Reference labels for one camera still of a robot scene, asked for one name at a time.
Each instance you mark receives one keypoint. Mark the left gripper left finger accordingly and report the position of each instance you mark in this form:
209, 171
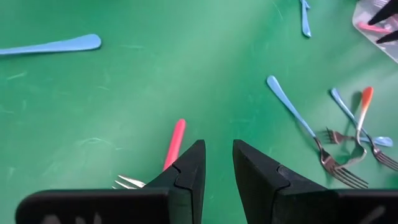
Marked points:
180, 193

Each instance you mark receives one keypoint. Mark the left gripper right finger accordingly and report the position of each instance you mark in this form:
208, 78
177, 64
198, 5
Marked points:
280, 199

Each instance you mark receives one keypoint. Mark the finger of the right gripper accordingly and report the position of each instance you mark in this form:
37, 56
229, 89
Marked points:
390, 38
388, 12

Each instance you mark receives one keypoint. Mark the clear plastic bin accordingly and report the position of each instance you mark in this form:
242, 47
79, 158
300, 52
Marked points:
362, 15

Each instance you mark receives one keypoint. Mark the green table mat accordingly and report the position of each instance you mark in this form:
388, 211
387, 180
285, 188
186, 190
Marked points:
186, 77

